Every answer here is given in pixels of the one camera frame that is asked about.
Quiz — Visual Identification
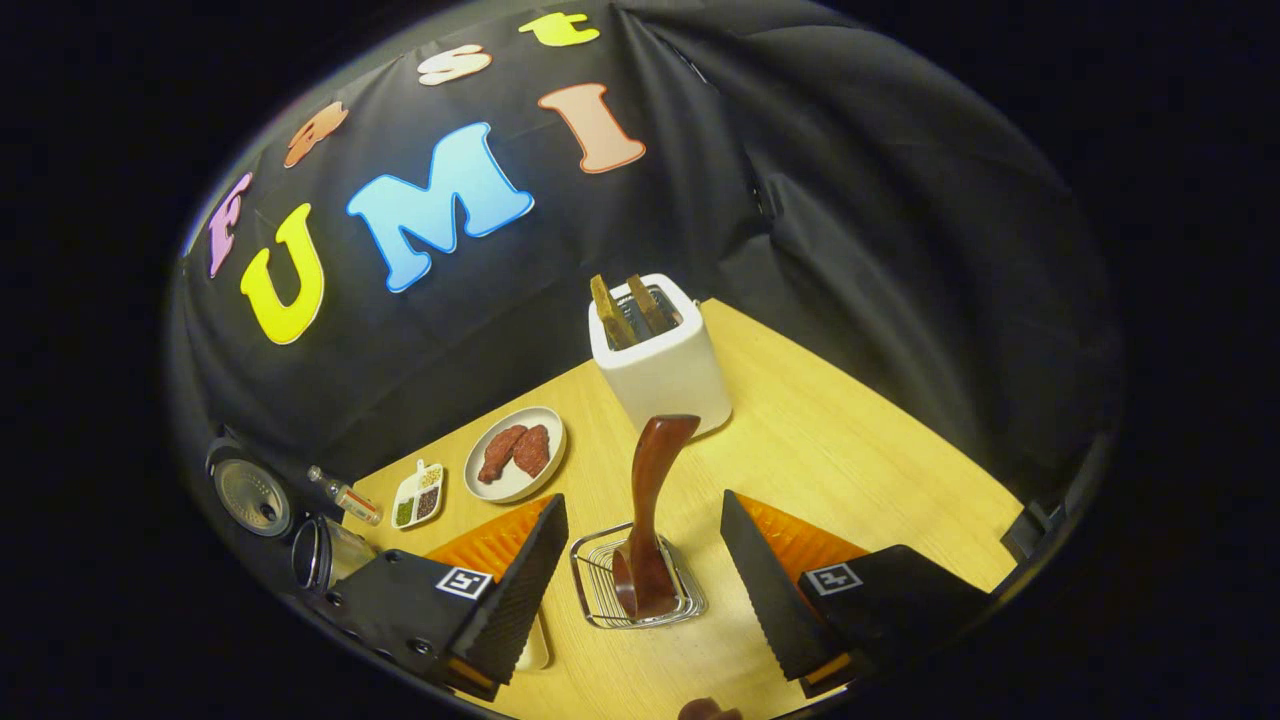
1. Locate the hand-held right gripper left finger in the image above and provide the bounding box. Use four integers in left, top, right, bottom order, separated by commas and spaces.
325, 492, 569, 701

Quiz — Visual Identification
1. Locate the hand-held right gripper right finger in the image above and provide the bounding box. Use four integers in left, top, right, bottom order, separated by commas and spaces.
720, 490, 993, 701

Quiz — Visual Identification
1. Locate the wire chopstick holder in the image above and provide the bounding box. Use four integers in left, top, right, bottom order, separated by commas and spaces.
569, 522, 707, 630

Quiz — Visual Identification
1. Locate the brown wooden spoon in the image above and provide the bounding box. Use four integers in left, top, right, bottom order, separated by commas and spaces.
612, 414, 702, 619

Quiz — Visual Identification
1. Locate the grey rice cooker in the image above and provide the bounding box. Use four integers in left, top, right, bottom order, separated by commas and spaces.
205, 432, 379, 593

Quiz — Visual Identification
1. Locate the round white plate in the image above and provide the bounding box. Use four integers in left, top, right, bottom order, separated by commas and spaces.
464, 406, 567, 504

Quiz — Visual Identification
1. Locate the white divided bean dish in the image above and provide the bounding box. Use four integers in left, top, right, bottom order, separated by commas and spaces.
391, 459, 446, 530

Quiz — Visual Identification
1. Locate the red meat piece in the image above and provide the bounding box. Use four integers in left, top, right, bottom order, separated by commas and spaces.
512, 424, 552, 478
477, 425, 528, 485

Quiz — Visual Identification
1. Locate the small glass bottle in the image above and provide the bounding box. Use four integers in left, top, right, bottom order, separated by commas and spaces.
307, 465, 384, 527

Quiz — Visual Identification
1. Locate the white toaster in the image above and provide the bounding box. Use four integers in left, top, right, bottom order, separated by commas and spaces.
588, 273, 733, 438

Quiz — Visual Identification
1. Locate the brown toast slice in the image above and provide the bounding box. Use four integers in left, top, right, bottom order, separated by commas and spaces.
626, 275, 673, 336
590, 275, 636, 351

